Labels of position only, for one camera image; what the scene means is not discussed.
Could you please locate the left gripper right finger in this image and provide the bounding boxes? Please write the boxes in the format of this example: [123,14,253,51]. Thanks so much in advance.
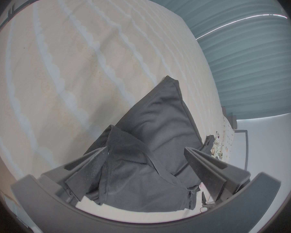
[184,147,251,201]

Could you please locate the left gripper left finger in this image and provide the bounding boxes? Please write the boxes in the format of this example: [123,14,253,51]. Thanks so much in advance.
[40,147,109,202]

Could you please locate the black trousers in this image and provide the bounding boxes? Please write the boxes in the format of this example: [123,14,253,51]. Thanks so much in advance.
[83,75,216,213]

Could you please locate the bed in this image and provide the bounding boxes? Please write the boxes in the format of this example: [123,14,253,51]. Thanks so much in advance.
[0,0,248,224]

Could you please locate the white printed pillow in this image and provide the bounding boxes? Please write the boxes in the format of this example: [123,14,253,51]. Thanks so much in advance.
[223,115,235,160]

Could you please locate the grey white bedside table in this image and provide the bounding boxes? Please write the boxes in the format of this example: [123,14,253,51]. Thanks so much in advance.
[221,106,237,130]

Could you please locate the blue-green curtain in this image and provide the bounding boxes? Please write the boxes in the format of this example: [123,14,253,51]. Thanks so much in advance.
[196,14,291,120]
[128,0,288,41]

